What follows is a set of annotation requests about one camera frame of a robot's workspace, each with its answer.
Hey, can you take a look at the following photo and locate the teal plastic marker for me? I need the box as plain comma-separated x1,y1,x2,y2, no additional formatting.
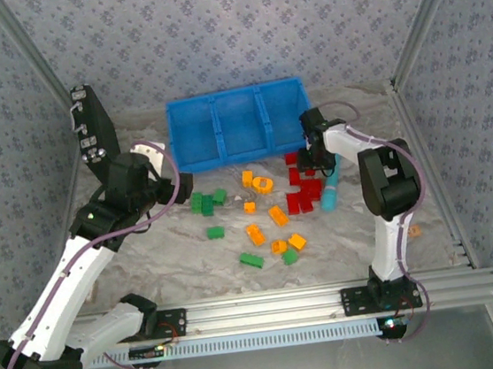
314,153,349,215

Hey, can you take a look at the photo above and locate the orange round lego ring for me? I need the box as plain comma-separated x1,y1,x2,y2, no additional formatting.
251,175,275,197

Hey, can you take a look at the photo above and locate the long green lego brick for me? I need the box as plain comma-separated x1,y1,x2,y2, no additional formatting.
238,250,266,272

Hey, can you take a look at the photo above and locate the black case with silver latches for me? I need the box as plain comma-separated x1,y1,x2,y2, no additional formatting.
69,81,126,189

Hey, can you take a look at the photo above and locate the small black controller board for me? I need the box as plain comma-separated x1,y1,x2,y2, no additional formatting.
375,314,411,341
128,343,167,365

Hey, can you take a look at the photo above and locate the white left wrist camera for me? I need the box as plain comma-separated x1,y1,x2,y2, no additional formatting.
128,139,169,177

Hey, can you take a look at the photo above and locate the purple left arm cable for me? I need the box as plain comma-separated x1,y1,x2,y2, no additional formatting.
0,136,205,369

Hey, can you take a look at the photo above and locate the wide aluminium base rail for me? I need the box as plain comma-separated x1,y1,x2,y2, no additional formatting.
72,266,493,352

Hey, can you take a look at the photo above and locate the aluminium frame post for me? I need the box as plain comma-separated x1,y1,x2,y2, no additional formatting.
380,0,483,84
0,0,76,113

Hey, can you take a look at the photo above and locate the pale blue slotted cable duct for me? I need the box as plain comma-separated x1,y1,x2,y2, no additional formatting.
89,317,381,369

